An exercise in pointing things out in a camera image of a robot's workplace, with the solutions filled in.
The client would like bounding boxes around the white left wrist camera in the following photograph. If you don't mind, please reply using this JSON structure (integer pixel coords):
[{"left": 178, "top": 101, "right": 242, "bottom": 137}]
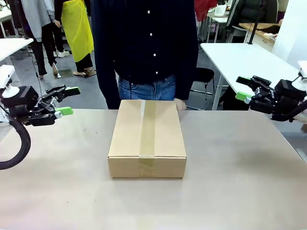
[{"left": 0, "top": 64, "right": 20, "bottom": 98}]

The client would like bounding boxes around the person's right forearm dark sleeve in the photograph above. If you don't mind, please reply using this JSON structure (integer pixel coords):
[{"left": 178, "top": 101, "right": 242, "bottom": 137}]
[{"left": 95, "top": 62, "right": 120, "bottom": 110}]

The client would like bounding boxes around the person in grey hoodie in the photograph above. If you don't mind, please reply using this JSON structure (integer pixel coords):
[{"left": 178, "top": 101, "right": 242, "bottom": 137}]
[{"left": 20, "top": 0, "right": 58, "bottom": 80}]

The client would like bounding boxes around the large brown cardboard box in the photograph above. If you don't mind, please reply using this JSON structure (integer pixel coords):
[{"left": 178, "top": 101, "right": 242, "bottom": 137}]
[{"left": 107, "top": 99, "right": 188, "bottom": 180}]

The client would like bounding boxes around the person in yellow apron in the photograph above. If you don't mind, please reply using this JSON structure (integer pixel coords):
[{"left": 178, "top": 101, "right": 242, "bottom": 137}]
[{"left": 61, "top": 0, "right": 95, "bottom": 79}]

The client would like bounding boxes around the white background table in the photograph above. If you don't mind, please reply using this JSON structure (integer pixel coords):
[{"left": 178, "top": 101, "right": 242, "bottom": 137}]
[{"left": 0, "top": 8, "right": 14, "bottom": 39}]

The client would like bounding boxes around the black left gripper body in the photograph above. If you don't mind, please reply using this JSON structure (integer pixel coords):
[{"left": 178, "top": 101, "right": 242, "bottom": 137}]
[{"left": 0, "top": 85, "right": 40, "bottom": 121}]

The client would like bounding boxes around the person in dark shirt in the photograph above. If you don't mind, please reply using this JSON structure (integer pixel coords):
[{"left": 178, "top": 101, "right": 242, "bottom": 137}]
[{"left": 90, "top": 0, "right": 200, "bottom": 111}]

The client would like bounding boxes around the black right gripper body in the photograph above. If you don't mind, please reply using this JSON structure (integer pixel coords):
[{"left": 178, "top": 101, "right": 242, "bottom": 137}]
[{"left": 273, "top": 79, "right": 307, "bottom": 114}]

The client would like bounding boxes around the person in black clothes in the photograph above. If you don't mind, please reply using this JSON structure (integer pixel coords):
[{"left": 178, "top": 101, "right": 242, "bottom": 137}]
[{"left": 53, "top": 0, "right": 70, "bottom": 58}]

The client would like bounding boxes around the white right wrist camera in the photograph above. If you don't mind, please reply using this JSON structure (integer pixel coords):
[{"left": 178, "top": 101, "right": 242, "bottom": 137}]
[{"left": 291, "top": 60, "right": 307, "bottom": 92}]

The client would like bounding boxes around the red cloth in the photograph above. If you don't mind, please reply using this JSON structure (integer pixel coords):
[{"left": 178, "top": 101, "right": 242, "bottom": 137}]
[{"left": 194, "top": 0, "right": 218, "bottom": 22}]

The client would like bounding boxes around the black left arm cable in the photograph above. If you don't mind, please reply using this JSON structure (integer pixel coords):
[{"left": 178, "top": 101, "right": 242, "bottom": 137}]
[{"left": 0, "top": 105, "right": 31, "bottom": 171}]

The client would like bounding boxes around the person's left hand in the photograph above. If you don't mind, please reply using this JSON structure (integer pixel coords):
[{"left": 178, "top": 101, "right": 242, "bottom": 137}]
[{"left": 175, "top": 98, "right": 188, "bottom": 111}]

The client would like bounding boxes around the white plastic basket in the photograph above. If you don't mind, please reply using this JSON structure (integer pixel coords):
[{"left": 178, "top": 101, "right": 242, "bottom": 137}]
[{"left": 214, "top": 5, "right": 227, "bottom": 17}]

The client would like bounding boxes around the white table with rounded corner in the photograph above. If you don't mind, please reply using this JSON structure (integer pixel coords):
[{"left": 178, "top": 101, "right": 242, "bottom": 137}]
[{"left": 0, "top": 37, "right": 34, "bottom": 83}]

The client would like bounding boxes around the black pole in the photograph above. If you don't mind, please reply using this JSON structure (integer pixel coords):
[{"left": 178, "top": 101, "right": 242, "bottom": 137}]
[{"left": 247, "top": 0, "right": 263, "bottom": 46}]

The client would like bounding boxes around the large white table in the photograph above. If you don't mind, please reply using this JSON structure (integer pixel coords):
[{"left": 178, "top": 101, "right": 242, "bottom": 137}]
[{"left": 200, "top": 42, "right": 303, "bottom": 111}]

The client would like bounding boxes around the wooden table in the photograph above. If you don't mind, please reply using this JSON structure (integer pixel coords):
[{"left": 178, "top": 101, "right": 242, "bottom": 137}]
[{"left": 238, "top": 23, "right": 280, "bottom": 52}]

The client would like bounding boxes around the black chair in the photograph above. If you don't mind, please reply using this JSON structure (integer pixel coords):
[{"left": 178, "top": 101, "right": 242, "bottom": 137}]
[{"left": 190, "top": 67, "right": 215, "bottom": 111}]

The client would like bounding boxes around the white desk with basket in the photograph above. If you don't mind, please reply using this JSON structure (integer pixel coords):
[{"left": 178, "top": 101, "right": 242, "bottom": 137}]
[{"left": 207, "top": 11, "right": 231, "bottom": 44}]

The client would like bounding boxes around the dark floor board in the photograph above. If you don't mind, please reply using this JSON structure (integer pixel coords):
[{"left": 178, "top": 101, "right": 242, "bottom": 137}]
[{"left": 81, "top": 70, "right": 97, "bottom": 79}]

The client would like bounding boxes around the clear packing tape strip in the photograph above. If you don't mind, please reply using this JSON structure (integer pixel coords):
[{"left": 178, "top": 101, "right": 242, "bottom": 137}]
[{"left": 138, "top": 100, "right": 157, "bottom": 178}]

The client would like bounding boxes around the person's left forearm dark sleeve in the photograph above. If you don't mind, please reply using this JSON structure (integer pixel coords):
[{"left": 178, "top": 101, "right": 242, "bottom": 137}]
[{"left": 175, "top": 55, "right": 200, "bottom": 101}]

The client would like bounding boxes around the person in striped dark jacket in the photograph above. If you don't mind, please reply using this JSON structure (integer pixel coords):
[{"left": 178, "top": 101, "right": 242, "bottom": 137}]
[{"left": 225, "top": 0, "right": 280, "bottom": 36}]

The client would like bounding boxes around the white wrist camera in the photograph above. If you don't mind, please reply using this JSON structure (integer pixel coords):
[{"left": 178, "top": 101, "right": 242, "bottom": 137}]
[
  {"left": 291, "top": 60, "right": 307, "bottom": 92},
  {"left": 0, "top": 64, "right": 20, "bottom": 98}
]

